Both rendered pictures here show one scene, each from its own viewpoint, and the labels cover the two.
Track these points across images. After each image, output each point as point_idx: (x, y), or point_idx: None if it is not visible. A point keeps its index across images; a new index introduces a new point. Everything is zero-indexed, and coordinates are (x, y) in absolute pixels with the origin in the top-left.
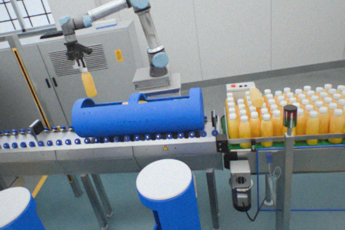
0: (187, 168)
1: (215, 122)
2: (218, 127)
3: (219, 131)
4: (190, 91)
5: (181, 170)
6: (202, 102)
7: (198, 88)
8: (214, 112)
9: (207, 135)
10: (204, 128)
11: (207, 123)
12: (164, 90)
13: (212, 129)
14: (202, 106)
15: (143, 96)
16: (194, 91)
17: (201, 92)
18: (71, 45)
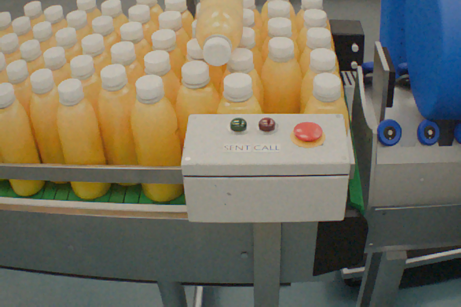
0: None
1: (378, 104)
2: (366, 114)
3: (361, 90)
4: None
5: None
6: (431, 55)
7: None
8: (381, 64)
9: (397, 93)
10: (409, 76)
11: (411, 138)
12: None
13: (386, 112)
14: (425, 48)
15: None
16: None
17: (438, 23)
18: None
